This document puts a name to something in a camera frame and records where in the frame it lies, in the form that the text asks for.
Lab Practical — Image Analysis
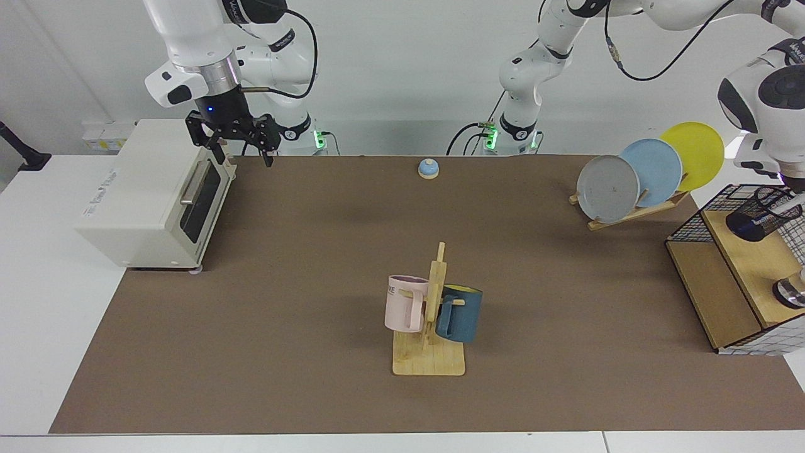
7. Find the wooden plate rack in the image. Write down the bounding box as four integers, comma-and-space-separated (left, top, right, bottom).
569, 173, 691, 232

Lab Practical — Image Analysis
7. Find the black mesh pen holder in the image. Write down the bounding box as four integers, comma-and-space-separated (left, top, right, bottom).
726, 186, 804, 242

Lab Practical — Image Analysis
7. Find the wire basket with wooden floor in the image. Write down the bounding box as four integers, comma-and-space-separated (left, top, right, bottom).
665, 184, 805, 357

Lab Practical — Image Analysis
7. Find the yellow plate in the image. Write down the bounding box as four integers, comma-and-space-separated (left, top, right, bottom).
659, 121, 725, 193

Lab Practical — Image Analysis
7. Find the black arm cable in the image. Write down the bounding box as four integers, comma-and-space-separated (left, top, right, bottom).
604, 0, 738, 82
238, 6, 318, 100

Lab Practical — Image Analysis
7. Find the dark blue cup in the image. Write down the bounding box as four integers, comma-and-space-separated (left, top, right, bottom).
435, 284, 484, 344

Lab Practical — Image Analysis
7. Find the brown table cloth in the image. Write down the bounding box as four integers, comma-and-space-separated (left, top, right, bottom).
49, 155, 805, 435

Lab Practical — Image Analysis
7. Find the light blue plate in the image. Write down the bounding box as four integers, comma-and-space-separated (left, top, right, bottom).
619, 138, 683, 208

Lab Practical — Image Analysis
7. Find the pink cup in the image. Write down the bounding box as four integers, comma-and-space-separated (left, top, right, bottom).
384, 275, 430, 333

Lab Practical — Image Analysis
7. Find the black base cable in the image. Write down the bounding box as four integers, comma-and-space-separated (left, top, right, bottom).
447, 123, 486, 156

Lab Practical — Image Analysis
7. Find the wooden cup stand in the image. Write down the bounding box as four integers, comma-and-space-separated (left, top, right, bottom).
392, 242, 467, 377

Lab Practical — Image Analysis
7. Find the white marker with blue cap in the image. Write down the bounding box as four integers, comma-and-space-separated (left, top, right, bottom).
742, 192, 805, 238

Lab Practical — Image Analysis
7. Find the grey plate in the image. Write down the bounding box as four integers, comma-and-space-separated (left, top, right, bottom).
576, 155, 641, 224

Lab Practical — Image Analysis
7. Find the pale toaster oven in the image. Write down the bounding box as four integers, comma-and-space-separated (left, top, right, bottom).
74, 119, 238, 272

